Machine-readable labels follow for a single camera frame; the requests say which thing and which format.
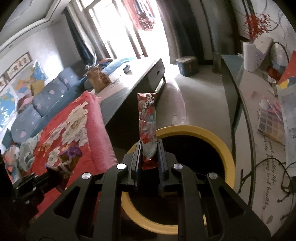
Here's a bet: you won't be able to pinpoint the red snack wrapper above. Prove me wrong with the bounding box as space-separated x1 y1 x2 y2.
137 92 158 170

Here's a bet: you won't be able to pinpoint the yellow rimmed trash bin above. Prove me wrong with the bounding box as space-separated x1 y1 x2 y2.
121 125 235 240

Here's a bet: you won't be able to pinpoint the grey green cloth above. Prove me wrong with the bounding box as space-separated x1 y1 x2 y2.
18 135 40 172

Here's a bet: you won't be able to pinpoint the colourful patterned quilt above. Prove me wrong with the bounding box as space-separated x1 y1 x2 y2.
3 145 23 183

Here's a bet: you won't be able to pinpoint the purple snack bag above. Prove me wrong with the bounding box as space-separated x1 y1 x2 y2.
46 146 82 179

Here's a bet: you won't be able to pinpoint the red floral blanket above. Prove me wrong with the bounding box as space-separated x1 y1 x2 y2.
28 90 118 216

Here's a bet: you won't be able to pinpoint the pink red cushion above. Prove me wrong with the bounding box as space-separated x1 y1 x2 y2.
16 94 34 114

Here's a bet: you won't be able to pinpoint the world map poster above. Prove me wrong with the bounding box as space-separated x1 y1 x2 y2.
1 88 16 131

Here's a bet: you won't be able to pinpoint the blue fabric sofa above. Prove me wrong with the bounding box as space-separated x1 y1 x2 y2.
1 58 135 153

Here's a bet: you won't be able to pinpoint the yellow cushion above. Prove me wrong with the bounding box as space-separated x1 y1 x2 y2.
30 80 45 96

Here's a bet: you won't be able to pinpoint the colour swatch card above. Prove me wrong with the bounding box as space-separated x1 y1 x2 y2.
257 97 285 145

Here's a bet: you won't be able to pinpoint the china map poster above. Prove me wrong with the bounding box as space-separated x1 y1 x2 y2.
11 60 48 98

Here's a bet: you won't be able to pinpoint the framed scroll picture left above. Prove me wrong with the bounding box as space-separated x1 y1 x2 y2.
0 74 8 92

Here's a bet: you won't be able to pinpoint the framed scroll picture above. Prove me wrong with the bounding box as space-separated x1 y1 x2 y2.
6 51 32 81
0 74 8 92

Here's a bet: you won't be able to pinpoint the brown paper bag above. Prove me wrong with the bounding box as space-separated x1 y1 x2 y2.
87 65 111 92

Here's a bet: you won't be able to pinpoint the framed scroll picture right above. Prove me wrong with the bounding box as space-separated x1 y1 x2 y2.
6 51 32 81

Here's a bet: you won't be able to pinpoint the printed paper sheet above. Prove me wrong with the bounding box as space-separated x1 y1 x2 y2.
277 84 295 177

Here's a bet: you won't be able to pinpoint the dark blue curtain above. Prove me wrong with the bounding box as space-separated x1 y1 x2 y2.
63 8 96 68

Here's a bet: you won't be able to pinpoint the red painting canvas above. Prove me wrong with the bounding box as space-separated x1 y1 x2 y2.
276 51 296 89

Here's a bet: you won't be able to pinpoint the small object on table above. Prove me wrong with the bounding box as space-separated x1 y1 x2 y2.
123 64 130 74

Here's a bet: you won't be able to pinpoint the small dark storage stool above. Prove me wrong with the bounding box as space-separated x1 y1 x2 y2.
176 56 199 77

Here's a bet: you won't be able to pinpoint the hanging red patterned clothes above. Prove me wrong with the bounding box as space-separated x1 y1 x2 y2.
123 0 155 31

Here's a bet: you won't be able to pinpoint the black cable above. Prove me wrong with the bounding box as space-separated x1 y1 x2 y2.
237 158 296 203

